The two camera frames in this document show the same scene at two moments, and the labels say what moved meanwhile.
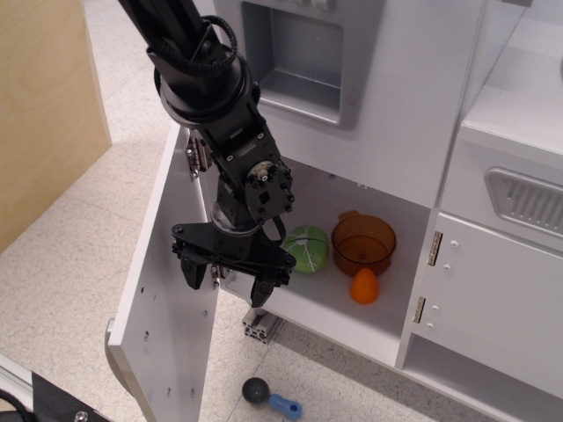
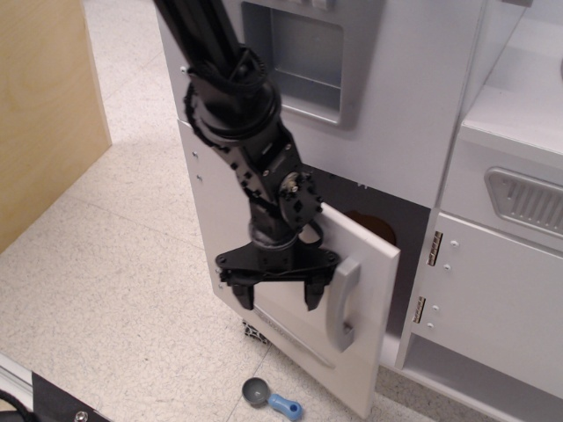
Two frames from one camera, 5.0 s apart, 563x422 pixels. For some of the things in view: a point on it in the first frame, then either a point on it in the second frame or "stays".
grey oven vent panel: x=526 y=200 stays
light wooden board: x=53 y=119 stays
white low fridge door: x=164 y=337 -> x=281 y=316
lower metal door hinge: x=420 y=307 stays
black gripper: x=252 y=252 -> x=241 y=268
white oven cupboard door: x=495 y=300 stays
